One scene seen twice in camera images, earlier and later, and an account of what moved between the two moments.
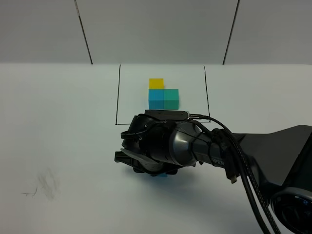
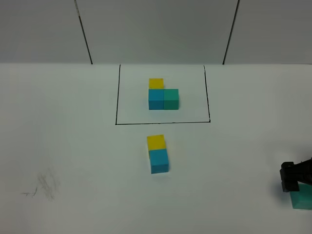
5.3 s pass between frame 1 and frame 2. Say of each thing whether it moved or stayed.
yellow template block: stayed
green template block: stayed
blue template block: stayed
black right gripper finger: moved
